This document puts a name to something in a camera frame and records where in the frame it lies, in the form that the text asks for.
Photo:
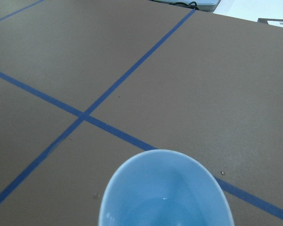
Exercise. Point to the light blue plastic cup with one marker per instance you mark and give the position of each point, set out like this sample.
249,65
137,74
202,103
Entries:
163,188

